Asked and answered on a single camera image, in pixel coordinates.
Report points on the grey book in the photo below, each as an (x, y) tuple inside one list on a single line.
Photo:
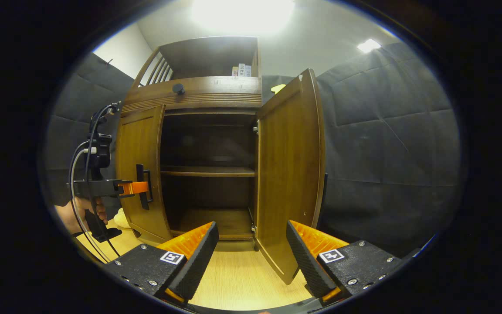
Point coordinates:
[(248, 71)]

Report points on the pale yellow plush toy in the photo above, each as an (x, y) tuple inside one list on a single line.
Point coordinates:
[(122, 219)]

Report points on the wooden inner shelf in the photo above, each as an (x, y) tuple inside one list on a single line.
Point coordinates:
[(207, 171)]

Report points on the small ceiling light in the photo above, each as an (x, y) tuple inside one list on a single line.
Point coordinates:
[(368, 45)]

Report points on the black backdrop cloth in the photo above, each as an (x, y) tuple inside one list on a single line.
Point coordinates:
[(386, 152)]

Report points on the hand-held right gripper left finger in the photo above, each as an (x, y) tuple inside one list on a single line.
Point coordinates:
[(198, 266)]

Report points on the black round drawer knob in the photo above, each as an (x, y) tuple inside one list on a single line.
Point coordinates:
[(178, 89)]

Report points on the wooden cabinet door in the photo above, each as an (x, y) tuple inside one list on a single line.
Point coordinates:
[(290, 174), (133, 148)]

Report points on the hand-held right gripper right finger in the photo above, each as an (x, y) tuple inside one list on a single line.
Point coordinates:
[(305, 266)]

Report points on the wooden double-door shoe cabinet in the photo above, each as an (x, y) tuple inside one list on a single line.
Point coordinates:
[(207, 56)]

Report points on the wooden cabinet drawer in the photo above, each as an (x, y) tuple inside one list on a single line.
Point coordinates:
[(225, 89)]

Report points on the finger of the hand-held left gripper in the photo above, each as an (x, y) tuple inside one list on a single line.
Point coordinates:
[(135, 188)]

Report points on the large ceiling light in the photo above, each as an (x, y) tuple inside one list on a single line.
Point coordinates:
[(242, 15)]

